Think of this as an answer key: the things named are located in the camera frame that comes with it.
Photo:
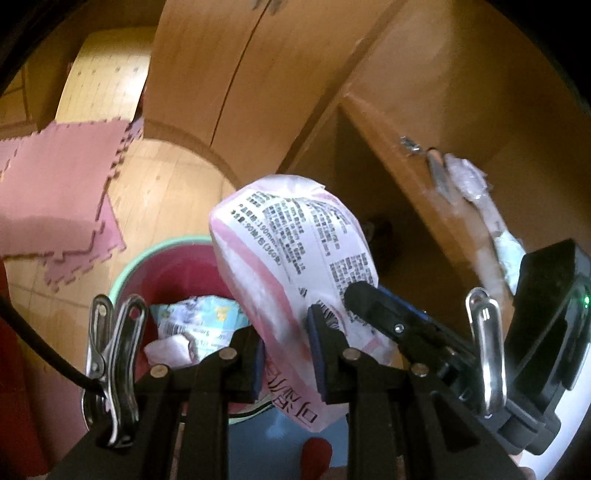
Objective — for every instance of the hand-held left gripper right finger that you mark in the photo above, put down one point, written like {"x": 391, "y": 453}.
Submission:
{"x": 318, "y": 355}

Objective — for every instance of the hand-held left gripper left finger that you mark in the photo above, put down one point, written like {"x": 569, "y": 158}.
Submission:
{"x": 256, "y": 364}

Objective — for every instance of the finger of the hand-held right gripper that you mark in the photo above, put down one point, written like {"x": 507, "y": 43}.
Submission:
{"x": 397, "y": 323}

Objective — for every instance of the mint printed plastic package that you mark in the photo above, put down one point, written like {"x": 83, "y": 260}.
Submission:
{"x": 207, "y": 318}

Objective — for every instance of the red bin with green rim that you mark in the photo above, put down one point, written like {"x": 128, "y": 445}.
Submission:
{"x": 184, "y": 272}

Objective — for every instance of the pink white tissue pack wrapper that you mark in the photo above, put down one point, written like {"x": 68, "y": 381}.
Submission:
{"x": 286, "y": 240}

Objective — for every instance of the clear plastic bag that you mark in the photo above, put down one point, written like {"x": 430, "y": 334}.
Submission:
{"x": 466, "y": 177}

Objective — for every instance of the metal spring clamp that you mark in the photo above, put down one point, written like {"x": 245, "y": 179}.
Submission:
{"x": 115, "y": 360}
{"x": 494, "y": 369}

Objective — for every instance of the blue foam floor mat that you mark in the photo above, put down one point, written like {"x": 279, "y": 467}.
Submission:
{"x": 281, "y": 443}

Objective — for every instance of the white crumpled wrapper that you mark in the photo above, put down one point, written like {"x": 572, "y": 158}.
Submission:
{"x": 508, "y": 249}

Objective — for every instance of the small red object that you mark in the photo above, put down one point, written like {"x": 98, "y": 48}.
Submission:
{"x": 317, "y": 461}

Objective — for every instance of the grey flat packet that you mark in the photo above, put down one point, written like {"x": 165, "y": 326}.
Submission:
{"x": 441, "y": 175}

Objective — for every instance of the light pink foam mat piece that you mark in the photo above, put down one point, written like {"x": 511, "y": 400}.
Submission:
{"x": 78, "y": 267}

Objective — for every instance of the pink foam floor mat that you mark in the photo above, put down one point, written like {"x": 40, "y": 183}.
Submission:
{"x": 55, "y": 175}

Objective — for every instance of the wooden cabinet with doors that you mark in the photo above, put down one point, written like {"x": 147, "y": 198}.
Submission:
{"x": 207, "y": 69}

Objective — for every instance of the yellow dotted mat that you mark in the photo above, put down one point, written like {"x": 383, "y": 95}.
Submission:
{"x": 101, "y": 74}

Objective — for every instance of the wooden drawer desk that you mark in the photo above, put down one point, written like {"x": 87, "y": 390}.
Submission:
{"x": 11, "y": 106}

